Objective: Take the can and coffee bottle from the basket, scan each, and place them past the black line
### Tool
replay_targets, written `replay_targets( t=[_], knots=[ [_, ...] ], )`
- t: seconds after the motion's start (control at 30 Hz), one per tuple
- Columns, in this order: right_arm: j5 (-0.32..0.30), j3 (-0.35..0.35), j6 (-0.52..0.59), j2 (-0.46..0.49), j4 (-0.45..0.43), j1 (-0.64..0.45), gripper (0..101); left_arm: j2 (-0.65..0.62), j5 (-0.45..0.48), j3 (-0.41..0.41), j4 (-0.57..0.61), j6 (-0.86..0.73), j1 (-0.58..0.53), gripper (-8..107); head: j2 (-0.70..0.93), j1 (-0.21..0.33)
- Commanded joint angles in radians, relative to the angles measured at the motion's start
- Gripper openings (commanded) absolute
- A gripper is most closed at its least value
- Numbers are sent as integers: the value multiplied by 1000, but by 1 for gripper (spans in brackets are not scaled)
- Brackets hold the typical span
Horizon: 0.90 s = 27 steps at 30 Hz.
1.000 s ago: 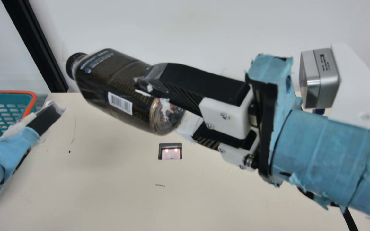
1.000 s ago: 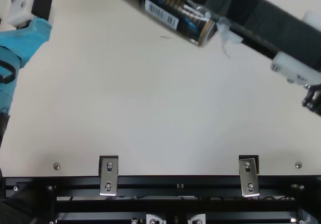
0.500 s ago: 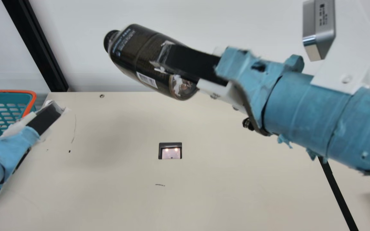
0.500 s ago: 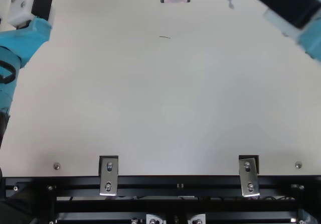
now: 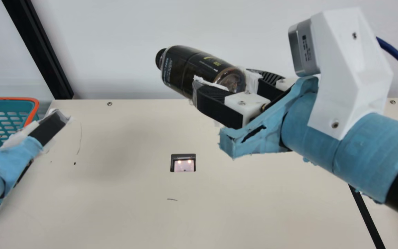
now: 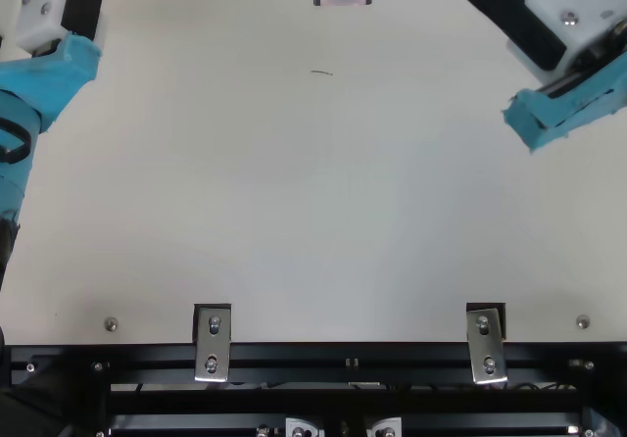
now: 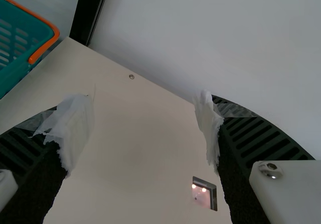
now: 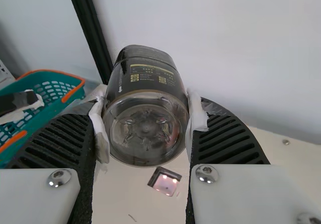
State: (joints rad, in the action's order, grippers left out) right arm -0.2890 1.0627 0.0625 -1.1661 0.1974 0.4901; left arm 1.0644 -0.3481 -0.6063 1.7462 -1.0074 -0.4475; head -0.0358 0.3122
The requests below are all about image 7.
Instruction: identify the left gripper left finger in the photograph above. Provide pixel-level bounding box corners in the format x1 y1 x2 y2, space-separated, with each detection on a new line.
0 92 96 224

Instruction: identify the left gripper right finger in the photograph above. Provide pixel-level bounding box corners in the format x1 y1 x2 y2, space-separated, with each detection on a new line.
192 89 321 224

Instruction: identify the teal shopping basket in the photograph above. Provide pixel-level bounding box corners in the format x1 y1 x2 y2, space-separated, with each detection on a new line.
0 0 60 99

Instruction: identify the small square scanner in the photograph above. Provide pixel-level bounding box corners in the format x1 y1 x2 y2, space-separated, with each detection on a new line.
192 175 218 211

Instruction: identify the black post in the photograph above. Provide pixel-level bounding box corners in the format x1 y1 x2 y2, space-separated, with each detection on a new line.
69 0 111 46

